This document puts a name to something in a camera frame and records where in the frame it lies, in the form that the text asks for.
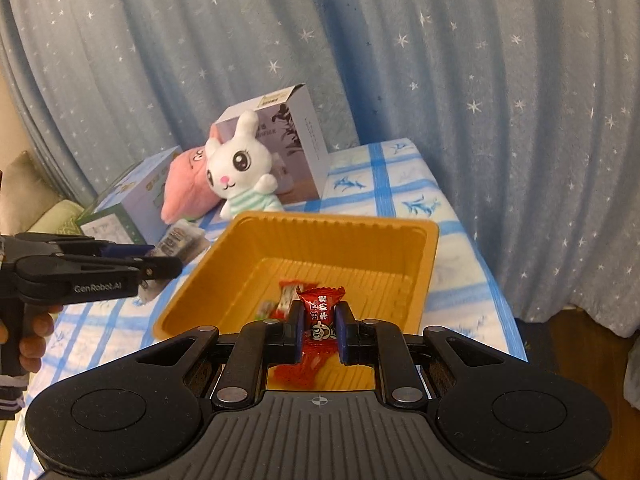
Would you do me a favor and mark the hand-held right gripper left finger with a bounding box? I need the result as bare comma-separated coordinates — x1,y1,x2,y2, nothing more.
135,301,306,409

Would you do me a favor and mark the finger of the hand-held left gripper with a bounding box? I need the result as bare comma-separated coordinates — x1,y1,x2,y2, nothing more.
15,233,156,261
12,255,183,306

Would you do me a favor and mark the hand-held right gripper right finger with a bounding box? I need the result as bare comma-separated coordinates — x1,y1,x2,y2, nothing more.
335,302,506,409

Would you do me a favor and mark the red white twisted candy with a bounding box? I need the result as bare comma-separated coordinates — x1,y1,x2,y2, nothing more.
272,284,347,392

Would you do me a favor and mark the red snack packet with figure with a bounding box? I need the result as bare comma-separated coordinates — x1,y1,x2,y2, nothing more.
276,280,322,322

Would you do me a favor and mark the clear packet of dark snack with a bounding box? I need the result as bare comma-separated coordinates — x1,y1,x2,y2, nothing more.
137,220,211,303

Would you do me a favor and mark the orange plastic tray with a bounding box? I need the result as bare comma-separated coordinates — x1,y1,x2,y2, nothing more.
152,211,441,392

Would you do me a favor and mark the person's left hand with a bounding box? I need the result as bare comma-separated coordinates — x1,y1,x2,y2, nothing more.
19,311,55,374

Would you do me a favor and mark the green printed carton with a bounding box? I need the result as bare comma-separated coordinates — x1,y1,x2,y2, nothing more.
76,146,183,246

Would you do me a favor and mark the pink plush toy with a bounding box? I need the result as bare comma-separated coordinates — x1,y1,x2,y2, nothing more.
161,125,226,225

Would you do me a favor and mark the beige cushion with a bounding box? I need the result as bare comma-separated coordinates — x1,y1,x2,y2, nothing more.
0,150,58,233

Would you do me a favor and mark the blue checked floral tablecloth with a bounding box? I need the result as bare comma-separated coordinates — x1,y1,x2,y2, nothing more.
10,139,530,466

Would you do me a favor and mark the white bunny plush toy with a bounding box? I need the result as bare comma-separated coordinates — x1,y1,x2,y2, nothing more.
204,111,286,220

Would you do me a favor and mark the white box with plant print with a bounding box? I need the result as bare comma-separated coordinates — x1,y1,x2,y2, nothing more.
216,83,332,205

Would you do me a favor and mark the blue star-print curtain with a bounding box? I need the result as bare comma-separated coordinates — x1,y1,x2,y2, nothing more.
0,0,640,326

